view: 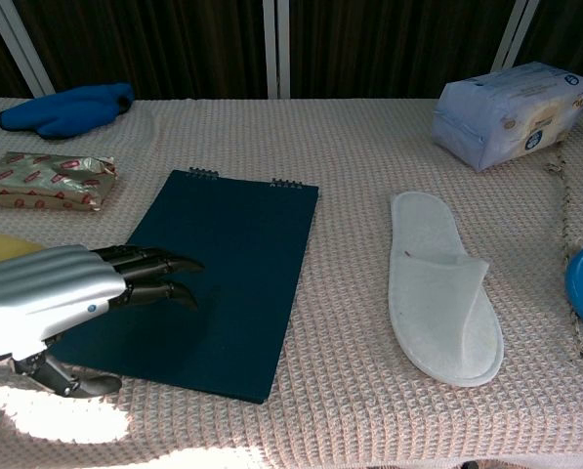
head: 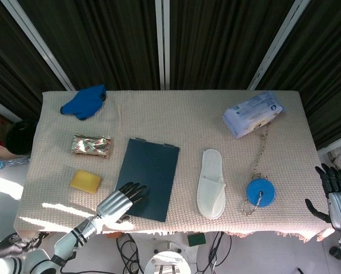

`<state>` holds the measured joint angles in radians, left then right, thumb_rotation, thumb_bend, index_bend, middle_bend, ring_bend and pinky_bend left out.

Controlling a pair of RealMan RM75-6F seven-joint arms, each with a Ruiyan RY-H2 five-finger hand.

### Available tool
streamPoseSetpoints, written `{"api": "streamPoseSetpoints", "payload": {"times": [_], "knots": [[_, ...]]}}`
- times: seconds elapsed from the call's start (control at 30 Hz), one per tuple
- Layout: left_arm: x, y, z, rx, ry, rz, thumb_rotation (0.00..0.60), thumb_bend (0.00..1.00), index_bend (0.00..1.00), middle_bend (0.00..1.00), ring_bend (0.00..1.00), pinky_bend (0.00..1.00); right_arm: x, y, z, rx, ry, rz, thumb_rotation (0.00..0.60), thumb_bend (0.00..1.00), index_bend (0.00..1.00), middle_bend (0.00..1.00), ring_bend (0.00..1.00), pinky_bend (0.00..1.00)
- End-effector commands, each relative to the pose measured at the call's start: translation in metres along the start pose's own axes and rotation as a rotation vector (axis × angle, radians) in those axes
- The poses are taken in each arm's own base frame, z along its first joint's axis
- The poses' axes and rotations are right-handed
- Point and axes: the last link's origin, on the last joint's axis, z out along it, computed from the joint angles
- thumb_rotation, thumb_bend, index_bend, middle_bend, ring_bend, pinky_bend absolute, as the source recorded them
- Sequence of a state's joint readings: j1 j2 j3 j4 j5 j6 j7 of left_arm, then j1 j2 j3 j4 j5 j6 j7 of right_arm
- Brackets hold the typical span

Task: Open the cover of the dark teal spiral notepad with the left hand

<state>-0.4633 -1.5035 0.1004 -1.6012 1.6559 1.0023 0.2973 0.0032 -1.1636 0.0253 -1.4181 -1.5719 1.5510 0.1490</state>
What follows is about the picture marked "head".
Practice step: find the black leather shoe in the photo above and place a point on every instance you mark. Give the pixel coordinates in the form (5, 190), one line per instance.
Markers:
(7, 246)

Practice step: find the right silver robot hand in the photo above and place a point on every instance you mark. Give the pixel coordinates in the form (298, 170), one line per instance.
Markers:
(340, 208)

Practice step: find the light blue tissue pack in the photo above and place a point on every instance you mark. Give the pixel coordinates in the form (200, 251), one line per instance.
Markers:
(253, 114)

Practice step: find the beige waffle tablecloth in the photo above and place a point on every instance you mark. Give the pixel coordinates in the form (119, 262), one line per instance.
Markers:
(187, 120)

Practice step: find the blue mitt glove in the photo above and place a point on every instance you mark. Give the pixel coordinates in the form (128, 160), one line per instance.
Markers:
(84, 102)

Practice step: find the green and red snack packet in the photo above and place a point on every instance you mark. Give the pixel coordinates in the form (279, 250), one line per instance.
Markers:
(91, 145)

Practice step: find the small black floor object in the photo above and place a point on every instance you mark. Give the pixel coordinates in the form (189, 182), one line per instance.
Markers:
(336, 253)

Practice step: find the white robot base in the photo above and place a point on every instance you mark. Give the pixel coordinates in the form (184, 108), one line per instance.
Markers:
(167, 261)

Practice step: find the dark blue spiral notebook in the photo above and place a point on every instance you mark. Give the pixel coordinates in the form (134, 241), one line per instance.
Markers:
(153, 174)

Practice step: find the white disposable slipper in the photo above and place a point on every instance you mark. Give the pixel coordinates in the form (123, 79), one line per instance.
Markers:
(211, 182)

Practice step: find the white frame post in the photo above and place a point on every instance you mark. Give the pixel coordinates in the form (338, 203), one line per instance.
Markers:
(276, 42)
(162, 42)
(41, 47)

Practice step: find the blue round disc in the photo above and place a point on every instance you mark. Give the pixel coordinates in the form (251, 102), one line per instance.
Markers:
(266, 189)

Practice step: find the small green box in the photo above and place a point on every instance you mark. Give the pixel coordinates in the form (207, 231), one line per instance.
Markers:
(196, 239)

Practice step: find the black pleated curtain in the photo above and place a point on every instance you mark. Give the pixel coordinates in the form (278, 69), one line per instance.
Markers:
(221, 40)
(327, 71)
(101, 40)
(13, 65)

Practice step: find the yellow sponge block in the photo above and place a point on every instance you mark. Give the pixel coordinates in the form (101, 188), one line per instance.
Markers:
(86, 181)

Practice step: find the clear plastic water bottle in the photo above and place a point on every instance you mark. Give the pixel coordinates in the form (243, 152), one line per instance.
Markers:
(7, 162)

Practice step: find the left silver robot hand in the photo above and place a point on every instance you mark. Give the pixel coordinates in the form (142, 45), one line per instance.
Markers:
(113, 204)

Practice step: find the black round helmet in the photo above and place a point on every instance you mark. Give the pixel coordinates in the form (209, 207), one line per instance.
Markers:
(20, 137)

